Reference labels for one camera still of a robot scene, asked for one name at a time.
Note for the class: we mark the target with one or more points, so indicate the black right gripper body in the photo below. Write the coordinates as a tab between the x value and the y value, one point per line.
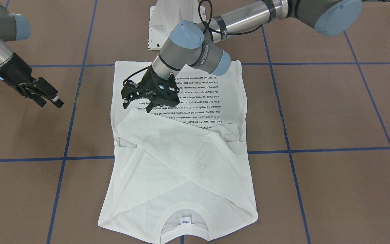
16	72

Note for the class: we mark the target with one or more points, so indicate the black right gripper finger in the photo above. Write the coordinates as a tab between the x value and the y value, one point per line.
40	101
57	102

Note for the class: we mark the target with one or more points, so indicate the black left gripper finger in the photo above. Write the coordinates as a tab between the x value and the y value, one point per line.
126	103
150	107

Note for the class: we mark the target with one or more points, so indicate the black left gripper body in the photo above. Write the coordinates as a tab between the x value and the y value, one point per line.
148	82

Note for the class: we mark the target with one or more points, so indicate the white long-sleeve printed t-shirt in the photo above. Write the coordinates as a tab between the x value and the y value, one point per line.
183	170

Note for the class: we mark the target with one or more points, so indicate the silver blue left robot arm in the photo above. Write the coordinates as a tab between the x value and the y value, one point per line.
193	44

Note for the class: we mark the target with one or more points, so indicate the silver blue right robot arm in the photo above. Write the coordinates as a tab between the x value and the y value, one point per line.
13	27

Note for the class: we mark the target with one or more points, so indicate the white camera pedestal base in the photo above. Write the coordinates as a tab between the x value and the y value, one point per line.
166	14

